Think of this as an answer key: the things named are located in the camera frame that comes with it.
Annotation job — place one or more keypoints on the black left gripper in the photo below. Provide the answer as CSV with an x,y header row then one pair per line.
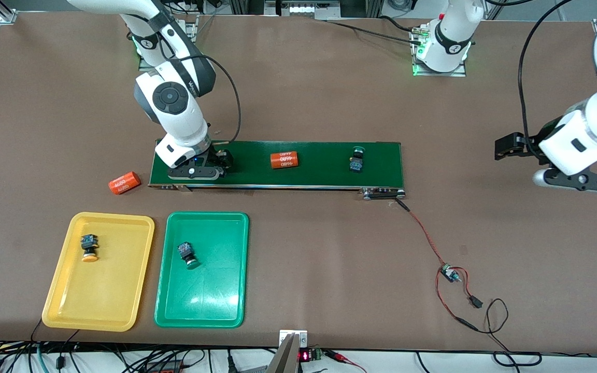
x,y
540,139

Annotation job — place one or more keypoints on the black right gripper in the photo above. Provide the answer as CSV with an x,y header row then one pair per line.
x,y
222,157

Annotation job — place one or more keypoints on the orange cylinder battery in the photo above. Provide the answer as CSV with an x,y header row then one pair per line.
x,y
284,160
124,183

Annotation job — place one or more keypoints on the green push button switch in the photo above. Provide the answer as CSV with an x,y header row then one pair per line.
x,y
356,165
186,250

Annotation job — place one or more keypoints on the yellow push button switch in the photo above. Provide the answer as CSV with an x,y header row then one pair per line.
x,y
89,242

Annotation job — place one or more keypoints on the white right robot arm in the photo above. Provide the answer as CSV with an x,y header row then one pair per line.
x,y
174,98

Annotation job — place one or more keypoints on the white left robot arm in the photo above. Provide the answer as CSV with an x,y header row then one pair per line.
x,y
588,134

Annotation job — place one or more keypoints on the green conveyor belt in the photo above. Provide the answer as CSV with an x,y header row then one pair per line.
x,y
319,166

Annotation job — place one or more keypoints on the green plastic tray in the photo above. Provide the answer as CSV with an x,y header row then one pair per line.
x,y
210,295

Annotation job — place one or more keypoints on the small motor controller board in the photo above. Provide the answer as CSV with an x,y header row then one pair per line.
x,y
449,273

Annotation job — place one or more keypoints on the lit metal equipment unit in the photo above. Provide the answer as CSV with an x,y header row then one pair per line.
x,y
303,9

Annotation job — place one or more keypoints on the yellow plastic tray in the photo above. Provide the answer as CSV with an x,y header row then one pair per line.
x,y
112,290

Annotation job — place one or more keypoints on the red digit display module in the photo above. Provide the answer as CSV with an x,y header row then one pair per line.
x,y
304,356

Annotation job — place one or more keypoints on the red clip lead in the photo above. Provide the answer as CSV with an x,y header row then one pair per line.
x,y
342,357

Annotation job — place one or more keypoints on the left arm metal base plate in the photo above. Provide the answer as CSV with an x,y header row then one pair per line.
x,y
438,72

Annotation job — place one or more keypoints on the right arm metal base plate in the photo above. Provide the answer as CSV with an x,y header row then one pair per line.
x,y
194,31

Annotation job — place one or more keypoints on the aluminium frame profile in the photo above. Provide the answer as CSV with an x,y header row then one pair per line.
x,y
3,14

